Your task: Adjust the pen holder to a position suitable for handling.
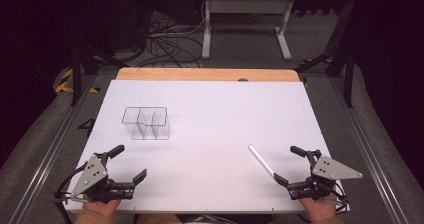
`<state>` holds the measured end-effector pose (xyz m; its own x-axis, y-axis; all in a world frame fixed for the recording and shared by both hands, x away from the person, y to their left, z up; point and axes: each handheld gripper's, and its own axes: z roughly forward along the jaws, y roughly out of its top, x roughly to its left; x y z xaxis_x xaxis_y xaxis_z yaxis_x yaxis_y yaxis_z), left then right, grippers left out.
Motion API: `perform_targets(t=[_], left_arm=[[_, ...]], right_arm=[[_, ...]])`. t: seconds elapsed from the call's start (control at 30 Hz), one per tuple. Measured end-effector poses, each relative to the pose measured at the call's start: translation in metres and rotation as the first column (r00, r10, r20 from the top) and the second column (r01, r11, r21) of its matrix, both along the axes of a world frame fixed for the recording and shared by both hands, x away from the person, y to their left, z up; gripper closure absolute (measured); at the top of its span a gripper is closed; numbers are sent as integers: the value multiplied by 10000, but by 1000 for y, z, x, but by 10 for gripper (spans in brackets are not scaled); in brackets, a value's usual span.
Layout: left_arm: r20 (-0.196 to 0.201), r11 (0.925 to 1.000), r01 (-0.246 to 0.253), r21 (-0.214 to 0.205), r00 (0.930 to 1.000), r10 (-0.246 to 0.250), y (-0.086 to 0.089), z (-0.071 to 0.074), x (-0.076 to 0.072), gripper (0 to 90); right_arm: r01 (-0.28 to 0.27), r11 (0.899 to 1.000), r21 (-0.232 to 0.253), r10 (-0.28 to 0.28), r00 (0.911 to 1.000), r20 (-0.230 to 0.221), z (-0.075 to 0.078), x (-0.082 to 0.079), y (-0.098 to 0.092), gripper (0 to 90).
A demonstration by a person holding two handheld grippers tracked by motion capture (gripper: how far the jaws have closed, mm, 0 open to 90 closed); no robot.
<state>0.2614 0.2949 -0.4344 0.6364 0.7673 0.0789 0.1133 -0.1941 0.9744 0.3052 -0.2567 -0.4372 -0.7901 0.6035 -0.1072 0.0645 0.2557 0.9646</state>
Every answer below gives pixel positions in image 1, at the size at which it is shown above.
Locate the white pen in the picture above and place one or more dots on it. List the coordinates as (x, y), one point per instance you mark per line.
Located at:
(261, 160)

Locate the aluminium floor rail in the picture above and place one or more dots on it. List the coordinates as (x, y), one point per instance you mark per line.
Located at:
(363, 147)
(50, 150)

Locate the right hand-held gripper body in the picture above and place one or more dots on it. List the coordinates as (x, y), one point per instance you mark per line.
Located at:
(328, 171)

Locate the black metal stand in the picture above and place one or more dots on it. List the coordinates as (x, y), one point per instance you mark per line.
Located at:
(343, 50)
(83, 64)

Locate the yellow black hazard tape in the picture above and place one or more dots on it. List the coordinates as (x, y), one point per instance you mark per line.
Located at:
(65, 82)

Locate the person's right hand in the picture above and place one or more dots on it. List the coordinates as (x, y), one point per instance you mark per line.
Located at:
(319, 210)

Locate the clear plastic divided organiser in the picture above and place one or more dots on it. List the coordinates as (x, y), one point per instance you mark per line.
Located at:
(146, 124)

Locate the person's left hand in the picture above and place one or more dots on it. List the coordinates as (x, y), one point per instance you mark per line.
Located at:
(100, 210)

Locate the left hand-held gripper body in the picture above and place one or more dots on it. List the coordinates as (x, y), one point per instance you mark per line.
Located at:
(91, 175)

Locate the white metal stand frame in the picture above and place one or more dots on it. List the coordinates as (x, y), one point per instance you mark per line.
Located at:
(246, 7)

